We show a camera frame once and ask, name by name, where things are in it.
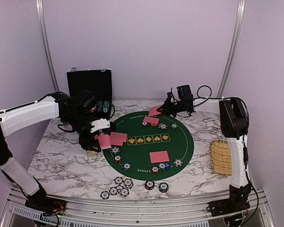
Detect teal chip stack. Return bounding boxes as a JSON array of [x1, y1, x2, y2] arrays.
[[159, 182, 169, 193]]

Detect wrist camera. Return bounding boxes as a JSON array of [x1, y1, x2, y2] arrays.
[[90, 118, 116, 133], [166, 88, 177, 103]]

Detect blue chips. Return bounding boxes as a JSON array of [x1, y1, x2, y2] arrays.
[[174, 159, 183, 167], [159, 123, 167, 130], [111, 147, 120, 154]]

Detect green chip row in case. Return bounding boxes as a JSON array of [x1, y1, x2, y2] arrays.
[[96, 101, 104, 113]]

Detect gold blue card box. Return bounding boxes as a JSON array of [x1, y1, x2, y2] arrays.
[[86, 151, 103, 159]]

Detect front aluminium rail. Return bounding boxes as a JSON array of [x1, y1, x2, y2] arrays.
[[0, 186, 275, 227]]

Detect round green poker mat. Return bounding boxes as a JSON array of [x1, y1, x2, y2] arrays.
[[103, 111, 195, 181]]

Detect left aluminium frame post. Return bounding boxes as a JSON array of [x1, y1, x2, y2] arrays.
[[36, 0, 59, 92]]

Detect blue small blind button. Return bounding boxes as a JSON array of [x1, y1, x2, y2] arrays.
[[164, 162, 171, 171]]

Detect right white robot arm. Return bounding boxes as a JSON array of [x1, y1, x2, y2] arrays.
[[156, 85, 251, 212]]

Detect aluminium frame post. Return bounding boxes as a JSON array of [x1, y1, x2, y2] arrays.
[[217, 0, 246, 98], [36, 0, 59, 92]]

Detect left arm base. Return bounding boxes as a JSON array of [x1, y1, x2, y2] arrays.
[[25, 197, 67, 215]]

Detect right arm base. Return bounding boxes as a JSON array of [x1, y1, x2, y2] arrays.
[[206, 199, 250, 217]]

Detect red playing card deck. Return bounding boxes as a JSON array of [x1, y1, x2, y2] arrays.
[[95, 134, 112, 149]]

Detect woven bamboo mat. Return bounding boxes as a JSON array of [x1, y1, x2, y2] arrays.
[[209, 140, 232, 175]]

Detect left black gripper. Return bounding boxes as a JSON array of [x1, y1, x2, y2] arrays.
[[64, 111, 101, 152]]

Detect black poker chip case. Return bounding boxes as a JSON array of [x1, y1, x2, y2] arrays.
[[67, 69, 112, 118]]

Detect brown chip stack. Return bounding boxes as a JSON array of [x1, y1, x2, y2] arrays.
[[144, 180, 155, 190]]

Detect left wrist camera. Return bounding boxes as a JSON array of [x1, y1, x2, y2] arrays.
[[90, 118, 116, 133]]

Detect scattered blue ten chip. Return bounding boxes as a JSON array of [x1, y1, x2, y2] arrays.
[[116, 185, 124, 191], [109, 187, 118, 196], [114, 177, 123, 185], [100, 191, 110, 200], [120, 188, 129, 197]]

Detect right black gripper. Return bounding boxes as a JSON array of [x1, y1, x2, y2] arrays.
[[156, 98, 184, 118]]

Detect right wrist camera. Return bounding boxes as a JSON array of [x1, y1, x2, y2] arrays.
[[166, 88, 177, 103]]

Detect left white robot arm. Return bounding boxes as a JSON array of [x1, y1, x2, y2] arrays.
[[0, 90, 109, 210]]

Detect right aluminium frame post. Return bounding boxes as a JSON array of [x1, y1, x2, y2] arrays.
[[217, 0, 246, 98]]

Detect teal chip row in case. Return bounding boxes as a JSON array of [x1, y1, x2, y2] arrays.
[[102, 101, 110, 113]]

